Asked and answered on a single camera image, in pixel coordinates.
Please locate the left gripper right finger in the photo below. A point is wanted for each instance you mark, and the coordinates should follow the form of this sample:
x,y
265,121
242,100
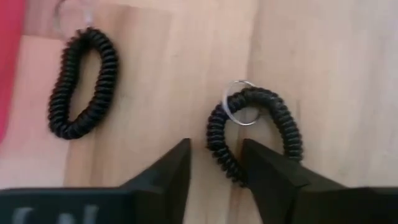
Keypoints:
x,y
270,186

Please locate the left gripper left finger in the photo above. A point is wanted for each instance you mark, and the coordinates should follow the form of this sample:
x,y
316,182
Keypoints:
x,y
164,186

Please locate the pink plastic bin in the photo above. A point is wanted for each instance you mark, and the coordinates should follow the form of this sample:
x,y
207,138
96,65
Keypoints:
x,y
7,46

